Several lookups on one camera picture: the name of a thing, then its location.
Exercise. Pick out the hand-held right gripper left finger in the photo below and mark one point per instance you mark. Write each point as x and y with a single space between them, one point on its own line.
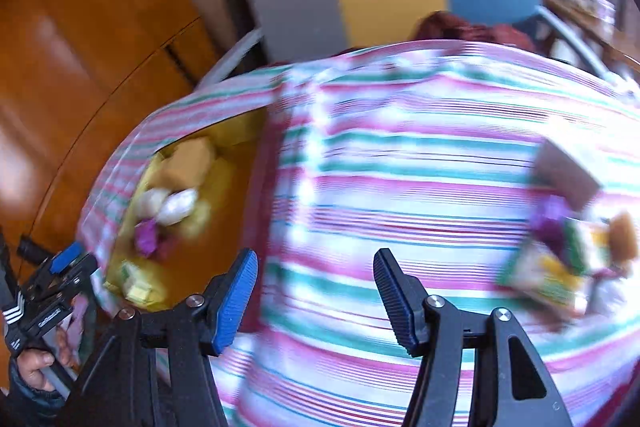
232 307

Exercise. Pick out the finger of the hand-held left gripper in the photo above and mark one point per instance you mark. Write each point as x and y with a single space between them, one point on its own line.
69 257

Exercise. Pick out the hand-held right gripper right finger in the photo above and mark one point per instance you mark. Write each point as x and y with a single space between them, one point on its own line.
400 307

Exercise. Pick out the small green carton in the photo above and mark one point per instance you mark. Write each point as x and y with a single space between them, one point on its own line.
136 284

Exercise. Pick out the purple snack packet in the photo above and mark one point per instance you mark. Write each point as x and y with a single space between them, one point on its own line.
550 217
146 238

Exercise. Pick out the plastic-wrapped white bun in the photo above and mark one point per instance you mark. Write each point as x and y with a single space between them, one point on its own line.
150 203

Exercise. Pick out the small white item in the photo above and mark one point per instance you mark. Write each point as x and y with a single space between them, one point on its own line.
179 206

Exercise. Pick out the gold tin box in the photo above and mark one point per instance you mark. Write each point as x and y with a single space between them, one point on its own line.
230 187

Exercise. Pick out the cracker packet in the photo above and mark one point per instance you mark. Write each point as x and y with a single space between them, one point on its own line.
542 279

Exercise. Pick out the yellow sponge block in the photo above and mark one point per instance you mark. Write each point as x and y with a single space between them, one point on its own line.
622 234
189 161

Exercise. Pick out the beige cardboard box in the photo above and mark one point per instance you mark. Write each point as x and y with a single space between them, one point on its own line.
565 172

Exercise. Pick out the person's left forearm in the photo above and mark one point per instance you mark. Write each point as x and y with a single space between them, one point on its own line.
30 407

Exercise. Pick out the person's left hand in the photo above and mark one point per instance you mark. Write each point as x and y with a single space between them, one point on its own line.
32 369

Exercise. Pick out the striped tablecloth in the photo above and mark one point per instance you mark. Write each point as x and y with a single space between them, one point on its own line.
400 187

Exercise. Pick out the green snack packet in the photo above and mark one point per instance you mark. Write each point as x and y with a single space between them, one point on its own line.
585 242

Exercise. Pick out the wooden wardrobe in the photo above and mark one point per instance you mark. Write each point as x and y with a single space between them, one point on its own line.
75 57

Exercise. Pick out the clear plastic bag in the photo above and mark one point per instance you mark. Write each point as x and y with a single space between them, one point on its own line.
607 297

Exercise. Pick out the dark red cloth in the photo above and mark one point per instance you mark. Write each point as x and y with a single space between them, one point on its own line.
465 29

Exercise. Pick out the wooden side desk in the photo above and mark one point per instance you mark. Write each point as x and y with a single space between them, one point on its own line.
595 32

